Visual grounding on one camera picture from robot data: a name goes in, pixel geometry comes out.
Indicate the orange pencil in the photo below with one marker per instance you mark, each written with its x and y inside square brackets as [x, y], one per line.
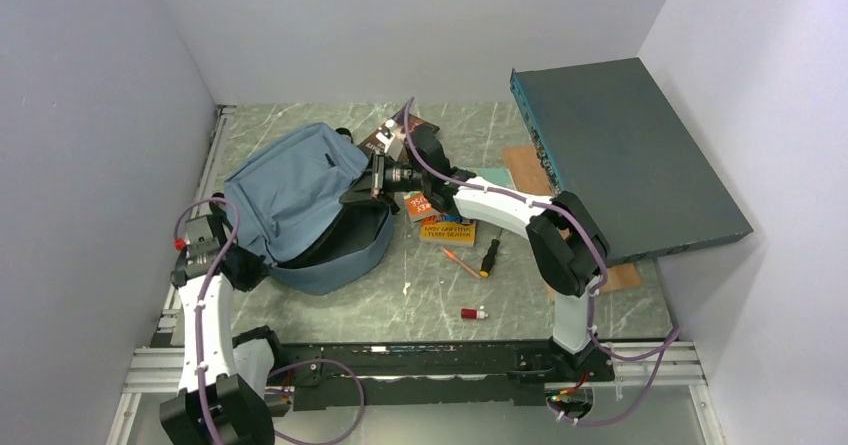
[461, 263]

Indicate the orange green Treehouse book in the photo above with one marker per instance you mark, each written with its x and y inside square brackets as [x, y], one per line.
[418, 208]

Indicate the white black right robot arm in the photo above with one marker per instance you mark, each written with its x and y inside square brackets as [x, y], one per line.
[568, 247]

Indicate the yellow teal picture book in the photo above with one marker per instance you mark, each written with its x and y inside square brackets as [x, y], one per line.
[500, 177]

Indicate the blue student backpack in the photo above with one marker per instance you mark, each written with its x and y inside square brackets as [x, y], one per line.
[288, 199]

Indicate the brown wooden board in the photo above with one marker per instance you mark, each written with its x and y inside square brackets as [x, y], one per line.
[530, 178]

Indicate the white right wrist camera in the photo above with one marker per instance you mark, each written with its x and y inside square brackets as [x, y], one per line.
[390, 140]

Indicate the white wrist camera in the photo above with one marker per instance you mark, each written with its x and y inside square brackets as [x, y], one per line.
[390, 140]
[193, 238]

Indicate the orange blue Treehouse book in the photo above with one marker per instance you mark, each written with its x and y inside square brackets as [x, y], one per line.
[448, 230]

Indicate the yellow black screwdriver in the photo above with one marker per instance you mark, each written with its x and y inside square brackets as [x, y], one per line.
[489, 259]

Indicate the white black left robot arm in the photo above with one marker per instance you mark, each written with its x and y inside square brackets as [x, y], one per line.
[220, 393]

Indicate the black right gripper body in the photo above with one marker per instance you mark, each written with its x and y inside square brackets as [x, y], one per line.
[389, 177]

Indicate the dark teal network switch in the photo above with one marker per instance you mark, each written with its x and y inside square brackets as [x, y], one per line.
[606, 133]

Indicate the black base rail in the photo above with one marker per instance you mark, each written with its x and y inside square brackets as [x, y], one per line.
[519, 372]

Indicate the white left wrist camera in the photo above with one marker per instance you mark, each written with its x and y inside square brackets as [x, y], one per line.
[193, 238]

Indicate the small red white tube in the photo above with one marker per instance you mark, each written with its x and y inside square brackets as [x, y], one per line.
[473, 314]

